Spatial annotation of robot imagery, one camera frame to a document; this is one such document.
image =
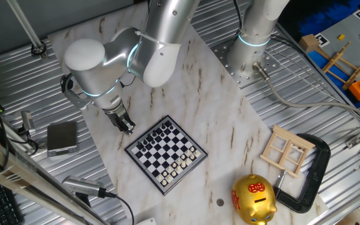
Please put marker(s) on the silver corner bracket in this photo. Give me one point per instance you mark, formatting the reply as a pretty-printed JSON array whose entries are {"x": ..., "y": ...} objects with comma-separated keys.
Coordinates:
[{"x": 353, "y": 142}]

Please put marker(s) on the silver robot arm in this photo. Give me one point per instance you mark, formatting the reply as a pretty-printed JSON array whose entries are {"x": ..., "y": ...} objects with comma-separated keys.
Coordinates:
[{"x": 95, "y": 72}]

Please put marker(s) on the folding black white chessboard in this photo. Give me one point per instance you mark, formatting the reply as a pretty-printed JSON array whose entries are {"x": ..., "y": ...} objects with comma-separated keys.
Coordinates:
[{"x": 166, "y": 155}]

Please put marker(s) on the small silver camera on mount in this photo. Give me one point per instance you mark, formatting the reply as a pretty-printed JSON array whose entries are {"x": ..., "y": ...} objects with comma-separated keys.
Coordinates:
[{"x": 28, "y": 122}]

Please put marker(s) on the small grey disc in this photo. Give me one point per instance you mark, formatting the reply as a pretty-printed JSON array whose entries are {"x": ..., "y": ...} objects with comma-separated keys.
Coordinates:
[{"x": 220, "y": 202}]

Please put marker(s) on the white chess pawn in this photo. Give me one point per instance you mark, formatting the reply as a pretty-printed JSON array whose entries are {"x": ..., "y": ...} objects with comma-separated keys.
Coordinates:
[
  {"x": 193, "y": 148},
  {"x": 160, "y": 178},
  {"x": 179, "y": 161},
  {"x": 169, "y": 170},
  {"x": 184, "y": 157},
  {"x": 174, "y": 165},
  {"x": 165, "y": 174},
  {"x": 188, "y": 152}
]

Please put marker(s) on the black chess pawn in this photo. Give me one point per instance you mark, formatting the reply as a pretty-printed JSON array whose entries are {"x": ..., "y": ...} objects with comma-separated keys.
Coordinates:
[
  {"x": 162, "y": 134},
  {"x": 152, "y": 142},
  {"x": 143, "y": 150},
  {"x": 138, "y": 154},
  {"x": 172, "y": 127}
]

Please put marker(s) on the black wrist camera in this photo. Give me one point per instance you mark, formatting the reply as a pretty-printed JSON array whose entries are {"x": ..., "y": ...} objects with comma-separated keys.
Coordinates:
[{"x": 67, "y": 83}]

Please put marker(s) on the white chess king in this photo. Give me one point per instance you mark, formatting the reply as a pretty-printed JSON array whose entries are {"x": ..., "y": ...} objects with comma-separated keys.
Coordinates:
[{"x": 183, "y": 165}]

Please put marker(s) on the small wooden window frame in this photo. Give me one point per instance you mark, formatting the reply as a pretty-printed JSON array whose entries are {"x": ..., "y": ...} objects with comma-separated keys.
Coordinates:
[{"x": 294, "y": 138}]

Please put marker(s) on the blue corrugated foam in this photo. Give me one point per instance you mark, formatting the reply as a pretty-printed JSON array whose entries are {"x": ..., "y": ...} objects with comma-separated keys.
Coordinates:
[{"x": 323, "y": 18}]

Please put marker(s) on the white marble board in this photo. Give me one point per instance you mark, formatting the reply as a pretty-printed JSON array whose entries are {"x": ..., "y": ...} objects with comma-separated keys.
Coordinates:
[{"x": 198, "y": 103}]

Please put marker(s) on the small wooden easel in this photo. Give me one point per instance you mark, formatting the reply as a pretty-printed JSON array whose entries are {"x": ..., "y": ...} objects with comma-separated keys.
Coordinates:
[{"x": 348, "y": 83}]

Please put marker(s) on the black chess bishop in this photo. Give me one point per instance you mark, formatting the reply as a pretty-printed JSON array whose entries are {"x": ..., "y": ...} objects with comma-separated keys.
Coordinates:
[
  {"x": 158, "y": 130},
  {"x": 143, "y": 141}
]

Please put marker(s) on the black chess queen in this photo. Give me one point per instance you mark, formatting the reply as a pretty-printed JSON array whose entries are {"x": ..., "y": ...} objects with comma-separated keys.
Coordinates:
[{"x": 148, "y": 137}]

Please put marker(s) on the blue base board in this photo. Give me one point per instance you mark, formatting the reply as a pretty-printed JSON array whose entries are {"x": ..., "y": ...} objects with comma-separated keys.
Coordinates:
[{"x": 336, "y": 82}]

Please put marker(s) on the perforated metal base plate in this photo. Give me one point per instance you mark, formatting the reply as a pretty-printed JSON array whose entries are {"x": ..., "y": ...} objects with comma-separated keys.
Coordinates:
[{"x": 222, "y": 59}]

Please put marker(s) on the grey camera bracket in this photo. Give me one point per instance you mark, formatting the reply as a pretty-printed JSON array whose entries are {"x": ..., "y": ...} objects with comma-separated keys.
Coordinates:
[{"x": 77, "y": 101}]

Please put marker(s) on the silver digital pocket scale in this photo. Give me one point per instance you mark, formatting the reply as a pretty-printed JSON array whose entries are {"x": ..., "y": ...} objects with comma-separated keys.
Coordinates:
[{"x": 62, "y": 136}]

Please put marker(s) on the grey studded baseplate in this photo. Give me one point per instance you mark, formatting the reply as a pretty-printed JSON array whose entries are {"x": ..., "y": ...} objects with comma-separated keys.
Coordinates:
[{"x": 348, "y": 34}]

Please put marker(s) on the white chess bishop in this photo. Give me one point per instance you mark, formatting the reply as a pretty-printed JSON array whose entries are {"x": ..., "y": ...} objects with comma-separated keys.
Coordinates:
[
  {"x": 188, "y": 161},
  {"x": 174, "y": 174}
]

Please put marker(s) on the white chess queen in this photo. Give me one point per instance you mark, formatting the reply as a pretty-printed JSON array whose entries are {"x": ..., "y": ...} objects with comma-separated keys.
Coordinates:
[{"x": 178, "y": 170}]

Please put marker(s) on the white chess rook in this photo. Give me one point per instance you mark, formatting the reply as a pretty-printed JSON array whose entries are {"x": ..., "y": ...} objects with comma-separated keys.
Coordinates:
[
  {"x": 164, "y": 183},
  {"x": 197, "y": 152}
]

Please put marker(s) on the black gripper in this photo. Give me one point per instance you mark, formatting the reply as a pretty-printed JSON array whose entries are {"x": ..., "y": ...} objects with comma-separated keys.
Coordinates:
[{"x": 117, "y": 117}]

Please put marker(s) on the yellow toy brick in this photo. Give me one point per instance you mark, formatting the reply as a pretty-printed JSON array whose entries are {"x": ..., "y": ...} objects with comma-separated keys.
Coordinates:
[{"x": 341, "y": 37}]

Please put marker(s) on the white chess knight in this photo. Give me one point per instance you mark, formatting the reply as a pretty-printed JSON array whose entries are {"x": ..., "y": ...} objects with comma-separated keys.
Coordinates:
[
  {"x": 193, "y": 157},
  {"x": 169, "y": 179}
]

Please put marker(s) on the aluminium frame bar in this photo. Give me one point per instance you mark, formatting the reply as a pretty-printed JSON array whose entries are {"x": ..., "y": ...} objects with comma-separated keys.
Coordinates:
[{"x": 17, "y": 175}]

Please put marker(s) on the wooden cube block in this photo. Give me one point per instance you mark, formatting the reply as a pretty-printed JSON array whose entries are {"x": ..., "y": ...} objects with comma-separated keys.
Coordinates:
[{"x": 308, "y": 43}]

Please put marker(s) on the black C-clamp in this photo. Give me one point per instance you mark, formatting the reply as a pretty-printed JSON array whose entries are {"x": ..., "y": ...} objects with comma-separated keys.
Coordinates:
[{"x": 320, "y": 162}]

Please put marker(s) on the gold piggy bank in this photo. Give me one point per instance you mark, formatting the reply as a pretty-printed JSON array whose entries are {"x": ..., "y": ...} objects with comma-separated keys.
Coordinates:
[{"x": 255, "y": 200}]

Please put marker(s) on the black chess king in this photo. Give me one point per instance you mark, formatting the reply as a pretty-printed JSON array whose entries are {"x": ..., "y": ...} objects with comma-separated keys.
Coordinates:
[{"x": 153, "y": 134}]

